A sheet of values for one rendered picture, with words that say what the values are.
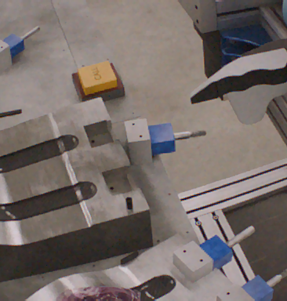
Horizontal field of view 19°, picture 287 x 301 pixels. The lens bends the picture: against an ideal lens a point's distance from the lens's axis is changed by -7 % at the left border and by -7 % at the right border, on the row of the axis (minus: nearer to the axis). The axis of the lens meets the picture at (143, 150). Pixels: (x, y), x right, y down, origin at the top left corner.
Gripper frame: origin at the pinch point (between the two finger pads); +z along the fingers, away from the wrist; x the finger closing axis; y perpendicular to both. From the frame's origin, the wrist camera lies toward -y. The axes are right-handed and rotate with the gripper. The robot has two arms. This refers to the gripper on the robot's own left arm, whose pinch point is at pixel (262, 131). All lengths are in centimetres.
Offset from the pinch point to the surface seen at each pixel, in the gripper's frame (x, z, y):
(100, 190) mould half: 54, -20, 50
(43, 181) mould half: 62, -15, 49
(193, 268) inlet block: 34, -19, 53
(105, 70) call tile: 79, -43, 52
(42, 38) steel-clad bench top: 102, -45, 52
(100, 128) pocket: 65, -30, 50
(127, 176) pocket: 55, -26, 52
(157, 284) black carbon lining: 38, -15, 56
